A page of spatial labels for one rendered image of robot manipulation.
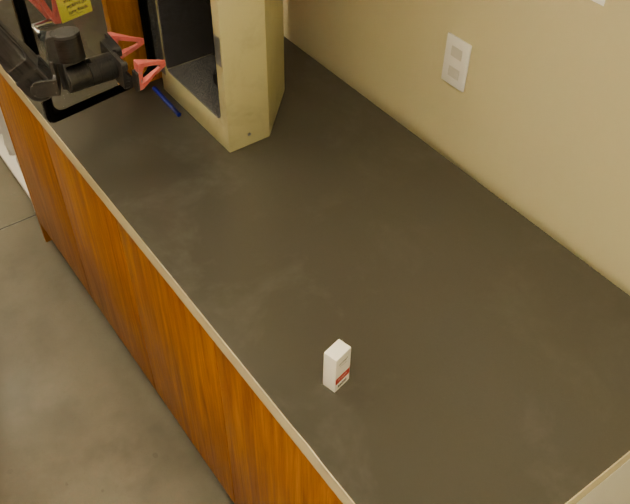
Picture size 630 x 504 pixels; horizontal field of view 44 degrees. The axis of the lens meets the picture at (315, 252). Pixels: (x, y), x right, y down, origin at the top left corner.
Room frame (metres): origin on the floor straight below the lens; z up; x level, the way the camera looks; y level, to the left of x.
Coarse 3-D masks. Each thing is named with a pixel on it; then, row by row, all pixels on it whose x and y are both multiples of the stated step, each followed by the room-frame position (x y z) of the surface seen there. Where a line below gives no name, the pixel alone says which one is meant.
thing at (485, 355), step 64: (0, 0) 2.12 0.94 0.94; (320, 64) 1.80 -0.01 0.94; (64, 128) 1.50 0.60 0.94; (128, 128) 1.50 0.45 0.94; (192, 128) 1.50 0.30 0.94; (320, 128) 1.51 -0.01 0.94; (384, 128) 1.52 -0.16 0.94; (128, 192) 1.27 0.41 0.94; (192, 192) 1.27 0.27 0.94; (256, 192) 1.28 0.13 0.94; (320, 192) 1.28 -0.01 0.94; (384, 192) 1.28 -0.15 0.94; (448, 192) 1.29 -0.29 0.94; (192, 256) 1.08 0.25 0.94; (256, 256) 1.08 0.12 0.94; (320, 256) 1.08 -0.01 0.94; (384, 256) 1.09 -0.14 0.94; (448, 256) 1.09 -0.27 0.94; (512, 256) 1.09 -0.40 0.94; (576, 256) 1.10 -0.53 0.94; (256, 320) 0.91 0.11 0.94; (320, 320) 0.92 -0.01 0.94; (384, 320) 0.92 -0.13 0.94; (448, 320) 0.92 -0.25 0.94; (512, 320) 0.93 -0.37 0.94; (576, 320) 0.93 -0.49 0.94; (256, 384) 0.77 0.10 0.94; (320, 384) 0.77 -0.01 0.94; (384, 384) 0.78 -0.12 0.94; (448, 384) 0.78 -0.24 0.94; (512, 384) 0.78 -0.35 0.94; (576, 384) 0.78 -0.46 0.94; (320, 448) 0.65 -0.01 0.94; (384, 448) 0.65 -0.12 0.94; (448, 448) 0.65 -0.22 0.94; (512, 448) 0.66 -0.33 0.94; (576, 448) 0.66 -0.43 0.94
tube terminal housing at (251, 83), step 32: (224, 0) 1.42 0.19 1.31; (256, 0) 1.47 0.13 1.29; (160, 32) 1.65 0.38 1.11; (224, 32) 1.42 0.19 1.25; (256, 32) 1.46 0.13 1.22; (224, 64) 1.42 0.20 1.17; (256, 64) 1.46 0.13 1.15; (192, 96) 1.54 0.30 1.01; (224, 96) 1.42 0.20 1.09; (256, 96) 1.46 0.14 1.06; (224, 128) 1.43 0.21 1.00; (256, 128) 1.46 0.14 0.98
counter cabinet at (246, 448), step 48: (0, 96) 2.01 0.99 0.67; (48, 144) 1.67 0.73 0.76; (48, 192) 1.81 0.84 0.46; (48, 240) 2.05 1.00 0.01; (96, 240) 1.49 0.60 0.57; (96, 288) 1.61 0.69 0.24; (144, 288) 1.25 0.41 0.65; (144, 336) 1.31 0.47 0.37; (192, 336) 1.05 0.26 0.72; (192, 384) 1.09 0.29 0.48; (240, 384) 0.88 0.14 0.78; (192, 432) 1.13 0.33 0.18; (240, 432) 0.90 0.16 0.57; (240, 480) 0.92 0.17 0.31; (288, 480) 0.75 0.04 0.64; (624, 480) 0.69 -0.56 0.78
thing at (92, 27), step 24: (48, 0) 1.49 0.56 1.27; (72, 0) 1.52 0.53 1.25; (96, 0) 1.56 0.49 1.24; (120, 0) 1.60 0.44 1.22; (48, 24) 1.48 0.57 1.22; (72, 24) 1.52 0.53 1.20; (96, 24) 1.55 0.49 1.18; (120, 24) 1.60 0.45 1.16; (96, 48) 1.55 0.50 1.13; (144, 48) 1.63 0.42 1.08; (144, 72) 1.62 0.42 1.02; (72, 96) 1.49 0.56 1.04
